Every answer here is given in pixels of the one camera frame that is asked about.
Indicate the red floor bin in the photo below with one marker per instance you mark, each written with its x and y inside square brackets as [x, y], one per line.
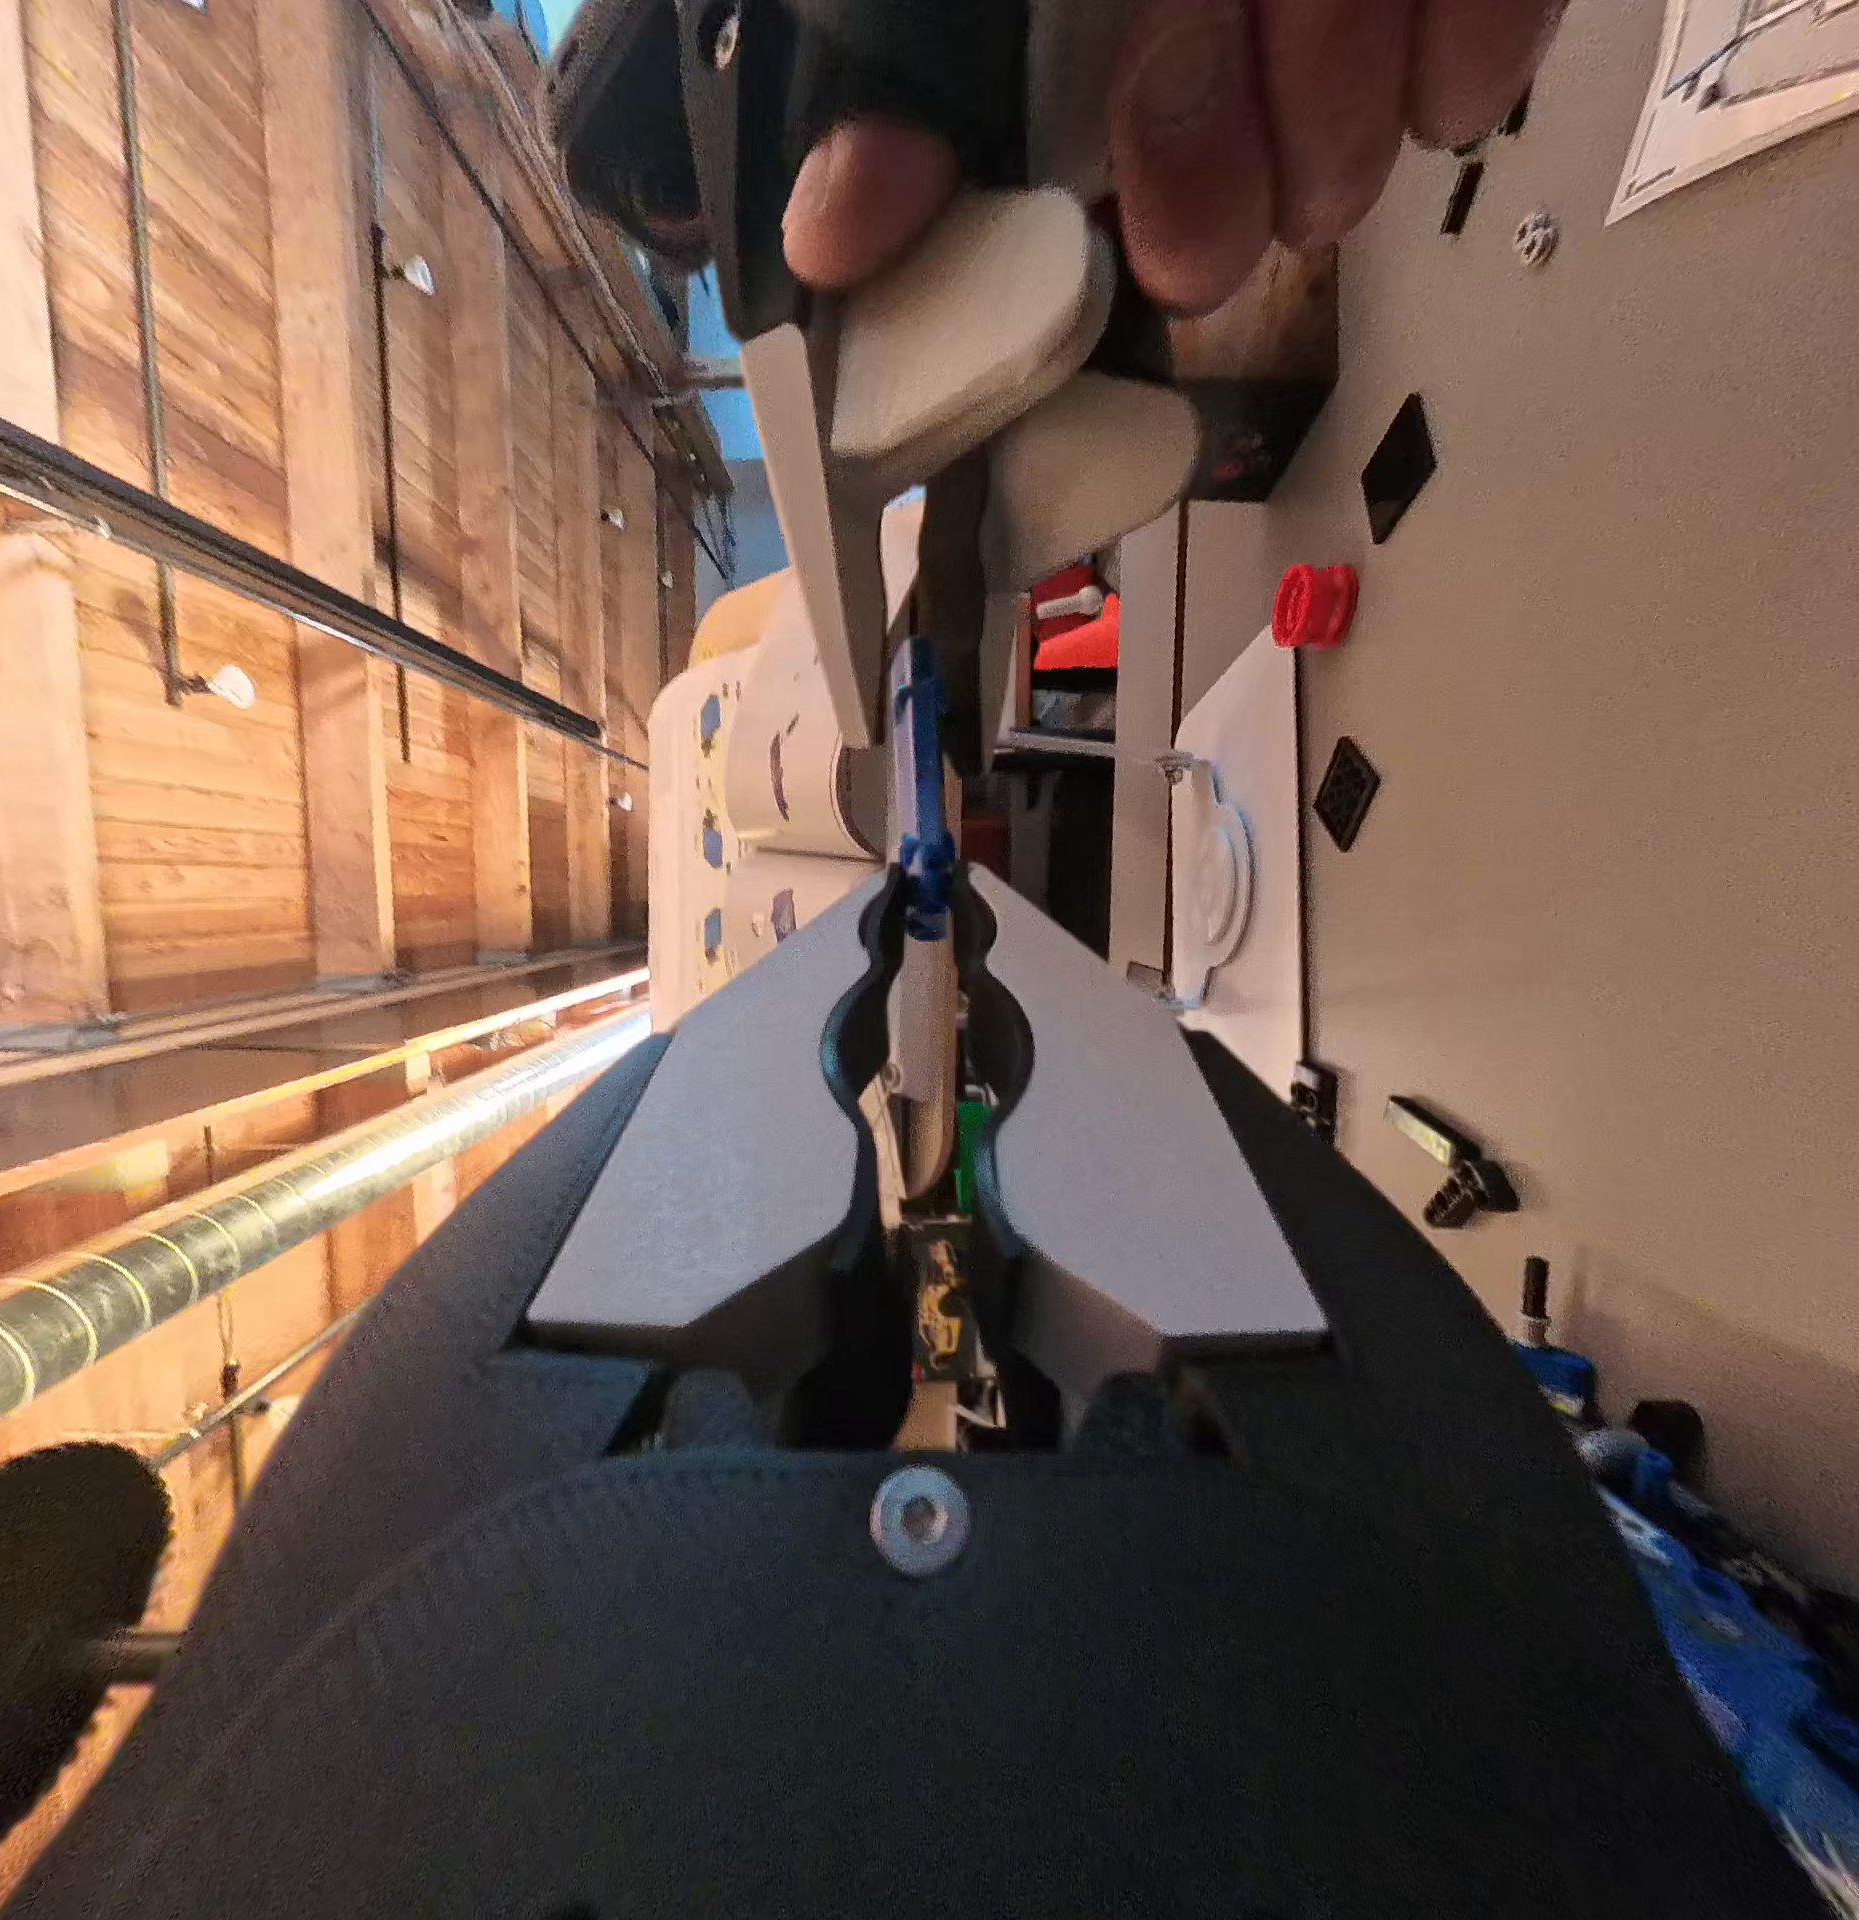
[1078, 637]

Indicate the red wheel rim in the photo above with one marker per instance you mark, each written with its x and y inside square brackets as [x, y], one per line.
[1312, 604]

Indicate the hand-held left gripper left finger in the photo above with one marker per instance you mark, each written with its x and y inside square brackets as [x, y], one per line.
[704, 1200]

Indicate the small black tile piece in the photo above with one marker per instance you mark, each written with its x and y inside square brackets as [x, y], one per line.
[1398, 466]

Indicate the white book stand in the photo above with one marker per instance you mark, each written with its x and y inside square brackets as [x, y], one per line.
[1261, 720]

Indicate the yellow black toy box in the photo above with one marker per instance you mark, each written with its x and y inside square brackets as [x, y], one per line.
[941, 1306]

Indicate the small black pin piece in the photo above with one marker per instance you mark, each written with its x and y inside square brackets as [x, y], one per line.
[1462, 195]

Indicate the black square plate piece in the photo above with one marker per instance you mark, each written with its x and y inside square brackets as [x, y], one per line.
[1345, 793]

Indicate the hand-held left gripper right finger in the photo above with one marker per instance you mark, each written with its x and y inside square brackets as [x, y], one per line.
[1155, 1200]

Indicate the wrapped ceiling pipe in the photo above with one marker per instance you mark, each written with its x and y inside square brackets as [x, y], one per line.
[268, 1214]

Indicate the steel ceiling rail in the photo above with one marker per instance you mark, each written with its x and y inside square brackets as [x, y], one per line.
[268, 577]

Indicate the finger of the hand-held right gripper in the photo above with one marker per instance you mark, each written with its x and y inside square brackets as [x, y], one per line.
[824, 525]
[969, 631]

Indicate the blue curved panel piece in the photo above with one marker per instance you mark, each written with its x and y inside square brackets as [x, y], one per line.
[921, 749]

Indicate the person's right hand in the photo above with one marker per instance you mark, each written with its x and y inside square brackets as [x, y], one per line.
[1273, 105]

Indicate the colourful sticker sheet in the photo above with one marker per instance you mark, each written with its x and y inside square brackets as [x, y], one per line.
[1665, 150]

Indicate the black angled beam piece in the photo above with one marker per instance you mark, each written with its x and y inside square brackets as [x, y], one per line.
[1470, 1193]

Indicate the small grey connector piece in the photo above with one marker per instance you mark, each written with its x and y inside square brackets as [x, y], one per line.
[1536, 236]

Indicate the instruction booklet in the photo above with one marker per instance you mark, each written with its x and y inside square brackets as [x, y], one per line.
[750, 779]

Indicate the toy brick truck model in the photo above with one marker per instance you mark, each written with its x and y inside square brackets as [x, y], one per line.
[1741, 1651]

